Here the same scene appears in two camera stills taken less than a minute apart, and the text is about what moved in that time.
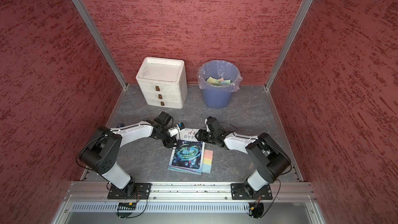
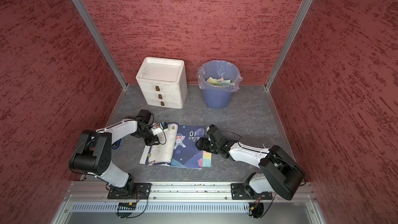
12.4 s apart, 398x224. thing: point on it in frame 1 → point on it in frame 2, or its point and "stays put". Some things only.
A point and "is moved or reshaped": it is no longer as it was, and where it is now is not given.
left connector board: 127,206 stays put
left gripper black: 169,143 → 151,141
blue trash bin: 218,79 stays put
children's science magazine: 187,155 is moved or reshaped
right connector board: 256,209 stays put
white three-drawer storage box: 163,81 stays put
